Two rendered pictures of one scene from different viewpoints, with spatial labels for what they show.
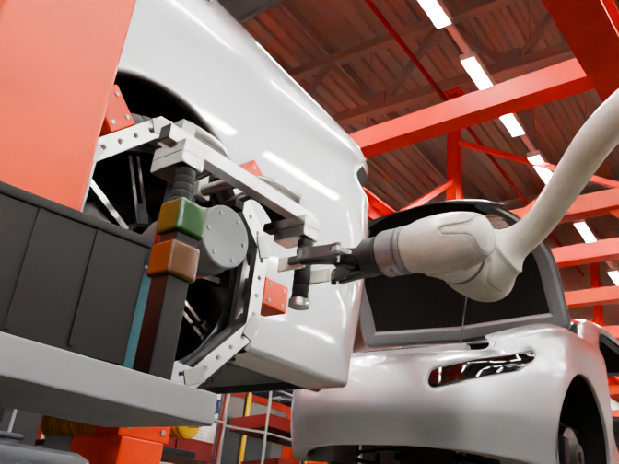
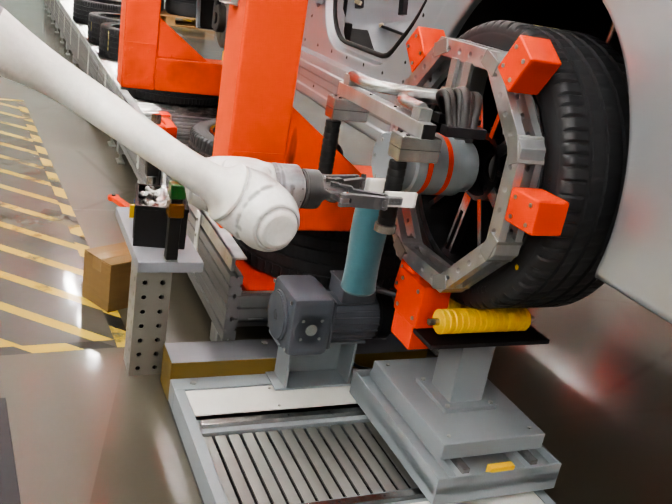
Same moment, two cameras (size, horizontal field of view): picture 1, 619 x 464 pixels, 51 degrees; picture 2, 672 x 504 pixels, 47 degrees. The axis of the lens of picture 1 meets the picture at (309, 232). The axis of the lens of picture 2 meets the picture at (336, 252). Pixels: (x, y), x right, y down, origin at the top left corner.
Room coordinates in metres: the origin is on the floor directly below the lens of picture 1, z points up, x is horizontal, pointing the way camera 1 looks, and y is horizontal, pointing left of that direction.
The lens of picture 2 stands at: (1.77, -1.38, 1.22)
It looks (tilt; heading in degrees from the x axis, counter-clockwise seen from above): 20 degrees down; 113
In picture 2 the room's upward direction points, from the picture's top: 10 degrees clockwise
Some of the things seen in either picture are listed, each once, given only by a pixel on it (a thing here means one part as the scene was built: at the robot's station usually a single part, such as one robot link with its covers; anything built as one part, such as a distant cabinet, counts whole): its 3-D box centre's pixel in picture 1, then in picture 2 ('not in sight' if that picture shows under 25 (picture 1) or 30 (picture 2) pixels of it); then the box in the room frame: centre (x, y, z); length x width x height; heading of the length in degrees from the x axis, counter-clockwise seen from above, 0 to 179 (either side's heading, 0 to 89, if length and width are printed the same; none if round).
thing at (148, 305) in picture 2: not in sight; (148, 304); (0.49, 0.29, 0.21); 0.10 x 0.10 x 0.42; 49
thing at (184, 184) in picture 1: (179, 205); (328, 148); (1.02, 0.23, 0.83); 0.04 x 0.04 x 0.16
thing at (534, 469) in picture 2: not in sight; (447, 424); (1.42, 0.42, 0.13); 0.50 x 0.36 x 0.10; 139
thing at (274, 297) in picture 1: (264, 296); (535, 211); (1.55, 0.09, 0.85); 0.09 x 0.08 x 0.07; 139
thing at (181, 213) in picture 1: (181, 222); (177, 190); (0.67, 0.14, 0.64); 0.04 x 0.04 x 0.04; 49
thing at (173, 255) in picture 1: (173, 263); (175, 209); (0.67, 0.14, 0.59); 0.04 x 0.04 x 0.04; 49
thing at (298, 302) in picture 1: (302, 272); (391, 194); (1.28, 0.01, 0.83); 0.04 x 0.04 x 0.16
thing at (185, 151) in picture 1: (178, 160); (347, 107); (1.04, 0.25, 0.93); 0.09 x 0.05 x 0.05; 49
